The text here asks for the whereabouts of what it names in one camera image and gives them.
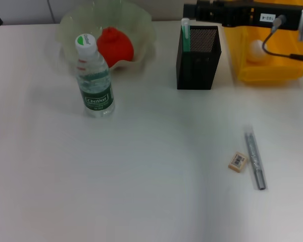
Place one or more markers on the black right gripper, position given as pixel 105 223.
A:
pixel 242 12

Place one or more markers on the green pen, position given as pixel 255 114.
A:
pixel 185 37

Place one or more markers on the white paper ball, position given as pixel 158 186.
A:
pixel 255 50

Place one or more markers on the clear water bottle green label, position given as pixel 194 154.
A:
pixel 96 83

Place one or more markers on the beige eraser with barcode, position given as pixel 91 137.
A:
pixel 238 162

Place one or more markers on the black mesh pen holder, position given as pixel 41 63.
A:
pixel 198 65

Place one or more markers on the translucent green fruit bowl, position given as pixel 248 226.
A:
pixel 139 25

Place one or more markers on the grey pen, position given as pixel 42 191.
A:
pixel 254 158

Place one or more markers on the yellow plastic bin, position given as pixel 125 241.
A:
pixel 267 70

